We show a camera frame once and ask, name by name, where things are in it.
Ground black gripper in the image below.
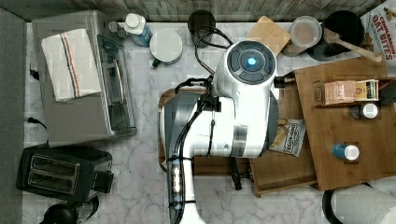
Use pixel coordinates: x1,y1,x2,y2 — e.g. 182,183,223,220
229,157,249,190

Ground wooden drawer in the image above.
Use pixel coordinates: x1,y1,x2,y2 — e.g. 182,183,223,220
249,89,317,198

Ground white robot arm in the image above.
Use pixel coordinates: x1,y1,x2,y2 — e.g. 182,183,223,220
159,40,278,224

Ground snack bag in drawer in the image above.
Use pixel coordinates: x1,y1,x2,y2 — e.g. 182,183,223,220
269,119,306,157

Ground blue can white lid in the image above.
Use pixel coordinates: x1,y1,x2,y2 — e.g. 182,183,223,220
332,144,360,161

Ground paper towel roll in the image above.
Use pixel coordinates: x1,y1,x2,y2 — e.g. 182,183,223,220
322,185,396,224

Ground silver toaster oven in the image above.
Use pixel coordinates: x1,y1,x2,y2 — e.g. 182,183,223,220
33,10,136,147

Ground dark can white lid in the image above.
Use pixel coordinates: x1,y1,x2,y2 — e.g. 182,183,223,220
349,103,378,119

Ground green mug white lid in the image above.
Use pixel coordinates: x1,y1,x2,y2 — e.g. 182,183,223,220
149,29,183,68

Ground small bamboo cutting board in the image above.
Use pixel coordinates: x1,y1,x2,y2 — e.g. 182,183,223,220
247,16,290,56

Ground yellow green tea packets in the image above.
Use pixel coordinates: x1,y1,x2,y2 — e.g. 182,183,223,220
354,79,379,102

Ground dark grey cylindrical cup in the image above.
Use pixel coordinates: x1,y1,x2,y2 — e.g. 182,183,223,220
188,9,216,49

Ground clear jar white lid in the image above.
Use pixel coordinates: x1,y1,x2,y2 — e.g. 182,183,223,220
282,16,322,57

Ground wooden spoon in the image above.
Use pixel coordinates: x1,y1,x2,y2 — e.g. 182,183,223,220
323,28,382,63

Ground black kettle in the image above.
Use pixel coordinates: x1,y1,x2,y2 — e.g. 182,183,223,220
39,196,99,224

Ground black two-slot toaster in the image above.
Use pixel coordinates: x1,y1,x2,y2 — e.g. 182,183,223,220
16,144,114,203

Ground blue bottle white cap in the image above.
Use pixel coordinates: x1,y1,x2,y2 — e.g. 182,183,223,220
124,13,152,48

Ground black utensil pot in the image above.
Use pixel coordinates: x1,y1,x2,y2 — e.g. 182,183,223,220
306,10,364,61

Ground cinnamon oat bites box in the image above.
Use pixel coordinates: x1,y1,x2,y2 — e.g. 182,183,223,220
361,0,396,68

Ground striped white dish towel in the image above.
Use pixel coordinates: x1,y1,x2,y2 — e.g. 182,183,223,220
41,29,102,102

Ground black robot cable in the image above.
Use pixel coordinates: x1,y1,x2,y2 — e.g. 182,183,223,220
169,25,234,224

